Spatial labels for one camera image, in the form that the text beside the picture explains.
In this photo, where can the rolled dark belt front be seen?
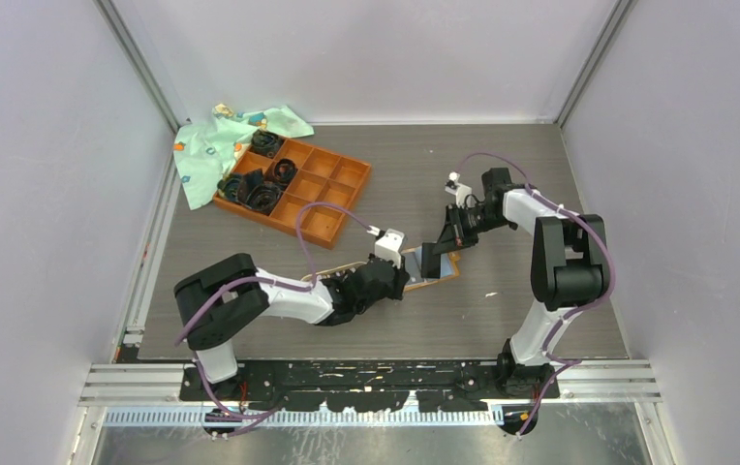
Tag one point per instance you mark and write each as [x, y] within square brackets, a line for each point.
[257, 193]

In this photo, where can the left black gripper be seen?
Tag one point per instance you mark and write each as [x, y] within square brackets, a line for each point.
[400, 282]

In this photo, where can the white slotted cable duct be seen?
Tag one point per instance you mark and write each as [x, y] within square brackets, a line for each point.
[196, 416]

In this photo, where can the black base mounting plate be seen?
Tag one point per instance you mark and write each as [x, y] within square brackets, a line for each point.
[448, 385]

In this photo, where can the green patterned cloth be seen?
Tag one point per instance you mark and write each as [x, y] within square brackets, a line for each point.
[205, 152]

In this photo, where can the orange compartment organizer tray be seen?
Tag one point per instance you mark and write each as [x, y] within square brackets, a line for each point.
[327, 185]

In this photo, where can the rolled dark belt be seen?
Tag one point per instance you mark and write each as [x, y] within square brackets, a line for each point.
[228, 187]
[266, 144]
[257, 193]
[283, 173]

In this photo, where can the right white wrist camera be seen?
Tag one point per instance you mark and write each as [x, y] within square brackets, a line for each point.
[460, 191]

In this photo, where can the rolled dark belt top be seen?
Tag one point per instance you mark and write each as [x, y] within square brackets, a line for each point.
[266, 144]

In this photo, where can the rolled dark belt left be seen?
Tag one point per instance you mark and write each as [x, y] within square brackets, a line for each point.
[228, 187]

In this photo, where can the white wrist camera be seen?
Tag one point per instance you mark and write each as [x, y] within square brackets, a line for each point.
[388, 245]
[460, 191]

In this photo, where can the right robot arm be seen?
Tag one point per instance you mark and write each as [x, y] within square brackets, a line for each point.
[569, 267]

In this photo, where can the rolled dark belt middle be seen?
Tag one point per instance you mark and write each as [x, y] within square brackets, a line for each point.
[283, 173]

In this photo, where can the dark grey credit card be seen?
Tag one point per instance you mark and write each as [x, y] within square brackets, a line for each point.
[430, 261]

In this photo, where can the oval wooden card tray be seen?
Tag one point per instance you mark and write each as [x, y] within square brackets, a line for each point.
[338, 270]

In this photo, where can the orange leather card holder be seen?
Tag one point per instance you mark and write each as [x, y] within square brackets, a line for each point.
[411, 260]

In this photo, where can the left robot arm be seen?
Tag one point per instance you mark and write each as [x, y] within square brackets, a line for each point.
[219, 301]

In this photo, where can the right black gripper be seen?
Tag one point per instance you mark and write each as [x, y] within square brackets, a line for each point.
[454, 233]

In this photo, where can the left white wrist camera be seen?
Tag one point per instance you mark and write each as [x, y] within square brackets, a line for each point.
[388, 245]

